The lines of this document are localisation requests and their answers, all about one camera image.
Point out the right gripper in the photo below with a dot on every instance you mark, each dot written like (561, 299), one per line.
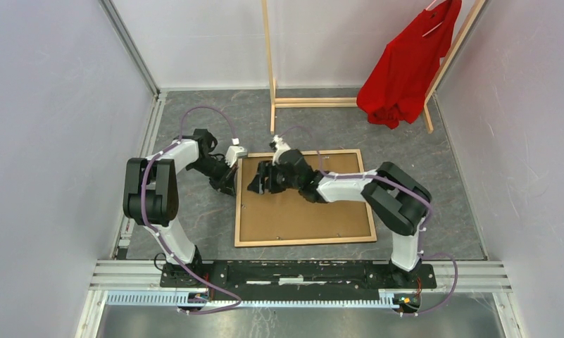
(264, 168)

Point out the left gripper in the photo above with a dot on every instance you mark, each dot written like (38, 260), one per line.
(226, 183)

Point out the brown backing board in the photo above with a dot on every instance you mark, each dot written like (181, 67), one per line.
(305, 214)

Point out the wooden picture frame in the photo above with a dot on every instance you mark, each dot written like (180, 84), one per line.
(305, 241)

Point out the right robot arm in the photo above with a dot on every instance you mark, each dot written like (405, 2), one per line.
(400, 202)

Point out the wooden clothes rack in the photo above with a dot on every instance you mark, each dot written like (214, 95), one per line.
(350, 102)

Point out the red t-shirt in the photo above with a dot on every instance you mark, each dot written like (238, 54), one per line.
(395, 89)

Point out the white clothes hanger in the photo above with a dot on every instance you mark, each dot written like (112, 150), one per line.
(437, 13)

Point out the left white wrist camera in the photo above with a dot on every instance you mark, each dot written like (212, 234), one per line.
(234, 152)

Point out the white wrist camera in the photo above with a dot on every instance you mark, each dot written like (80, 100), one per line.
(279, 146)
(234, 152)

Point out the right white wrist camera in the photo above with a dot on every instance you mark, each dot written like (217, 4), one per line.
(279, 146)

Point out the aluminium rail frame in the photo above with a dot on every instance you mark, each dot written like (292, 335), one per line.
(472, 299)

